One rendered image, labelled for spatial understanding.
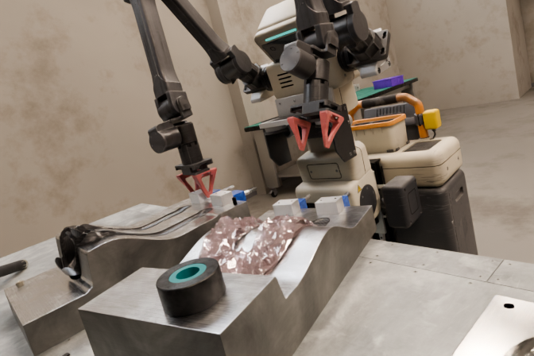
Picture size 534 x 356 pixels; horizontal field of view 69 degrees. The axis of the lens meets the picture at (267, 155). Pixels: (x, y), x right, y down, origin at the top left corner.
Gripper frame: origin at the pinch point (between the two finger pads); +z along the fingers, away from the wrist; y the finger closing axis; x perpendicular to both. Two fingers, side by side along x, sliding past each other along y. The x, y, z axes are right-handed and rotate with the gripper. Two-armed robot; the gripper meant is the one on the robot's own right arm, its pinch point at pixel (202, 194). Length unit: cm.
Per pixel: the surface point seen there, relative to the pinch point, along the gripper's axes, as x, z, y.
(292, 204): 4.6, 3.1, 30.4
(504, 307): -13, 4, 79
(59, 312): -42.7, 5.4, 17.2
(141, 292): -35, 0, 41
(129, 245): -27.9, -0.3, 17.3
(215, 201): -2.5, 0.7, 10.3
